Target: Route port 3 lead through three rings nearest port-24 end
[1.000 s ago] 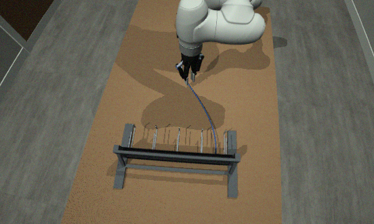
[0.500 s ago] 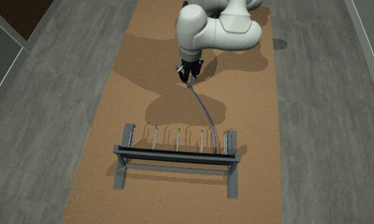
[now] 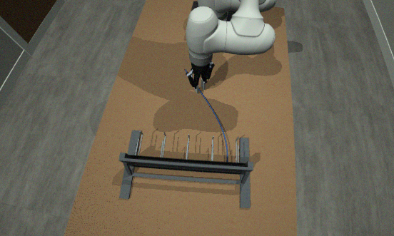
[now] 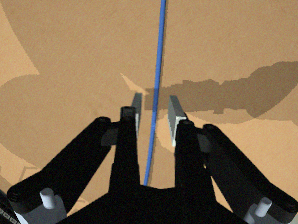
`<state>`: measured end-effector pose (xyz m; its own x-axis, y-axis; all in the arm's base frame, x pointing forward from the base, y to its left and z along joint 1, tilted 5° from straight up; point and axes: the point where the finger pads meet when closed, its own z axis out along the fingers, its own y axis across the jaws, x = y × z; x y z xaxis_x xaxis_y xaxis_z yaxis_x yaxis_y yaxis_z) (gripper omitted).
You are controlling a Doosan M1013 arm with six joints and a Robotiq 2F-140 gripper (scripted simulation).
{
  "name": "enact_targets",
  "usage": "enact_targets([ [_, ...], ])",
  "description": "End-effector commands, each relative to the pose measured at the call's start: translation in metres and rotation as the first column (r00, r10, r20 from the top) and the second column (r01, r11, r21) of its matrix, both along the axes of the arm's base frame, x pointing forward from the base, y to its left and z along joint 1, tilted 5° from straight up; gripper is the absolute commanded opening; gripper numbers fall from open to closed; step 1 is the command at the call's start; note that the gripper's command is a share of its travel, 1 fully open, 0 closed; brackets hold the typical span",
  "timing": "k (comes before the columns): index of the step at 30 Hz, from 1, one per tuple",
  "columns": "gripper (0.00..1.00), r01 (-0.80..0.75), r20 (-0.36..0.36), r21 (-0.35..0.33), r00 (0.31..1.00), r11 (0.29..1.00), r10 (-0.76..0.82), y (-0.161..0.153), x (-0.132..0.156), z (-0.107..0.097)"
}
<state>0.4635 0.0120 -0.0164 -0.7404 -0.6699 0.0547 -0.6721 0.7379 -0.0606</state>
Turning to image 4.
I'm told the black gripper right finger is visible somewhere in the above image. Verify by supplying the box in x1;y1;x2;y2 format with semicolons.
167;95;298;224

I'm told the blue cable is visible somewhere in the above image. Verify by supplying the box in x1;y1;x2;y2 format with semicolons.
143;0;166;186

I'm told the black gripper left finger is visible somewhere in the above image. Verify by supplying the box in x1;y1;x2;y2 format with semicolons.
7;93;144;224

